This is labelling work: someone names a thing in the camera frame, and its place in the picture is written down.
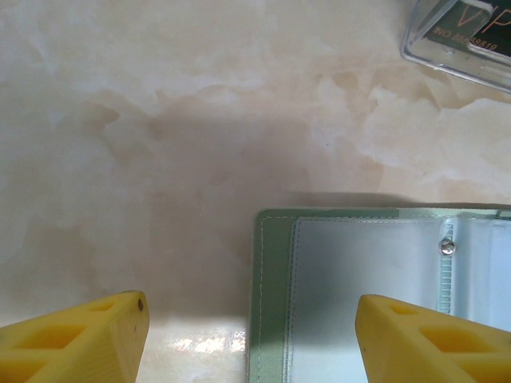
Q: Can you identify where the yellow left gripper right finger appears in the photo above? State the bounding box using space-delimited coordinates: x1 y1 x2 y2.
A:
356 294 511 383

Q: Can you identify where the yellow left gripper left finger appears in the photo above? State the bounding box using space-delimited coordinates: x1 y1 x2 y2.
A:
0 290 150 383

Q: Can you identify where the clear acrylic card stand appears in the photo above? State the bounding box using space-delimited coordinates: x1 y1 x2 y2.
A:
400 0 511 95

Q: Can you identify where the black VIP card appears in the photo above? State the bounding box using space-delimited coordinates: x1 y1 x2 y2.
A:
422 0 511 56

